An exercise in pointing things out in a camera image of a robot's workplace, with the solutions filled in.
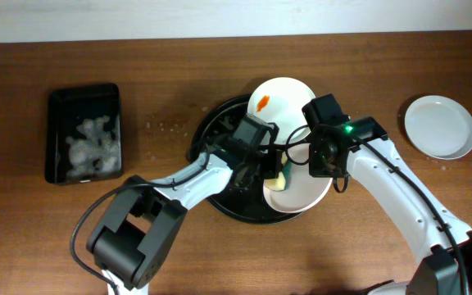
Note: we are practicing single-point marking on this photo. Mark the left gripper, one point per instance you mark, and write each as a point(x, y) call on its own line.
point(270, 160)

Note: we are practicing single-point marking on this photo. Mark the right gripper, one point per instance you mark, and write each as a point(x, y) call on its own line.
point(314, 153)

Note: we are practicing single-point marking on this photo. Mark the yellow sponge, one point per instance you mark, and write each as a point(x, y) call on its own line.
point(282, 181)

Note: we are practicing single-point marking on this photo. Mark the pinkish white plate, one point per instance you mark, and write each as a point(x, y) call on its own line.
point(303, 192)

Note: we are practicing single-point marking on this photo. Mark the light blue-grey plate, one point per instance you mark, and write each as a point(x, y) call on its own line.
point(439, 127)

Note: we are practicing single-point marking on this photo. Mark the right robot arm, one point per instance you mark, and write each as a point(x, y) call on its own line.
point(361, 149)

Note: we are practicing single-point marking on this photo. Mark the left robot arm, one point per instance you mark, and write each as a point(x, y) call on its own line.
point(136, 232)

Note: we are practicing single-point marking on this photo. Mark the round black tray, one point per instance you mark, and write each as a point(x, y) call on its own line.
point(246, 205)

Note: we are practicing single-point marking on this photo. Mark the black rectangular tray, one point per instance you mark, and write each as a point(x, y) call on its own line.
point(84, 135)

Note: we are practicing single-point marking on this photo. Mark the white plate top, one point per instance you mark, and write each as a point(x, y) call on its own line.
point(280, 101)

